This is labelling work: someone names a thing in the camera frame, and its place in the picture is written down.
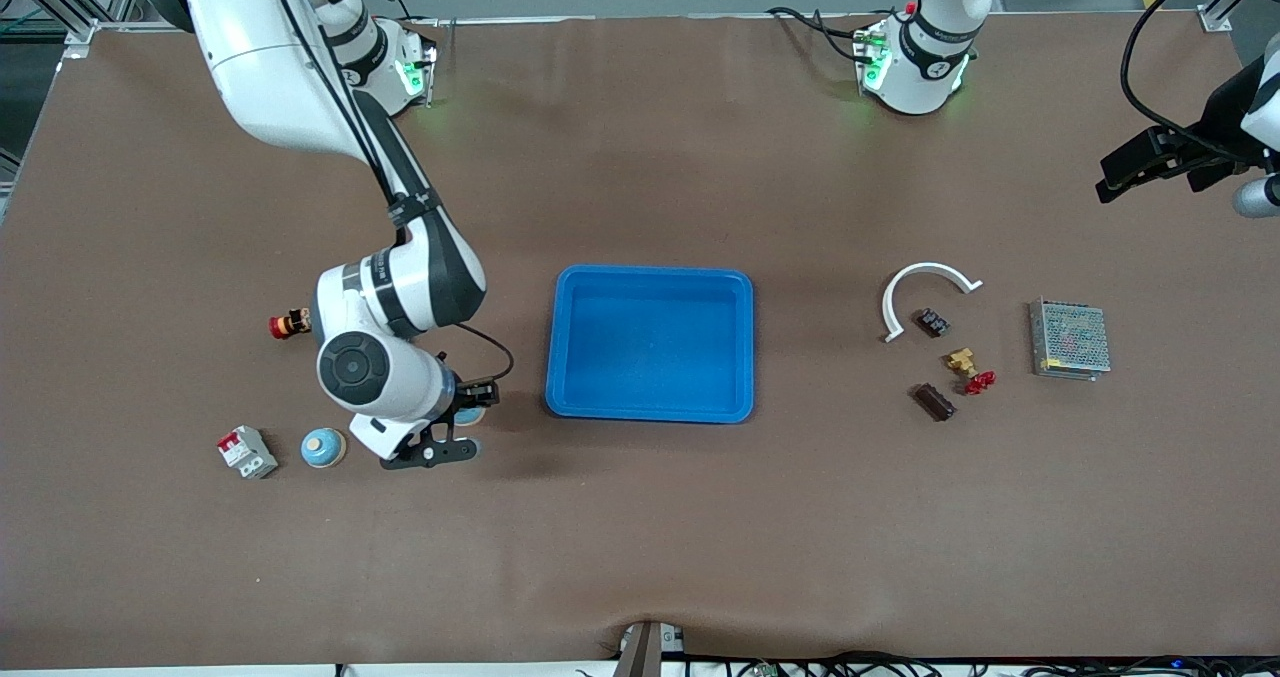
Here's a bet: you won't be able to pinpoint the white red circuit breaker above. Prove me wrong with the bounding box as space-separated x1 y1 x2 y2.
217 425 279 480

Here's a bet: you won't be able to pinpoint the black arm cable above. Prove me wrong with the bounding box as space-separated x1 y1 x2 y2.
1120 0 1280 153
265 0 516 390

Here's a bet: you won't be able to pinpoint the thick black base cable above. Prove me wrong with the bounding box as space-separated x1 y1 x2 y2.
765 5 871 63

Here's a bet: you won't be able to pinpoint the dark brown rectangular component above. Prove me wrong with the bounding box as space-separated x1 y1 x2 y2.
911 383 958 423

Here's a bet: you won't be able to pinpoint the blue plastic tray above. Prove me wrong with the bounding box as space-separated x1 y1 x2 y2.
545 264 754 425

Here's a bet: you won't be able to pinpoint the brass valve with red handle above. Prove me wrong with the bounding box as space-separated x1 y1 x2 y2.
947 347 997 396

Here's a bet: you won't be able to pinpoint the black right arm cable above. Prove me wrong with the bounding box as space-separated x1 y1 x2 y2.
265 0 516 390

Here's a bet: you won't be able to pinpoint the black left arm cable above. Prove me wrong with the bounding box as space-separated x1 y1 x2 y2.
1120 0 1280 153

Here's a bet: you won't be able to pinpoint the tangled black cables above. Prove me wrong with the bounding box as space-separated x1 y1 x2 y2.
680 650 1280 677

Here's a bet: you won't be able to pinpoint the brown table mat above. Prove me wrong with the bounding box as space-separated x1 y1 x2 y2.
0 12 1280 670

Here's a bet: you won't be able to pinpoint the white curved plastic strip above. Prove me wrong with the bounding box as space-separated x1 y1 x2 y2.
881 262 984 344

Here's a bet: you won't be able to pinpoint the metal mesh power supply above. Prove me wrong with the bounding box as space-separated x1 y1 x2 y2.
1029 298 1112 382

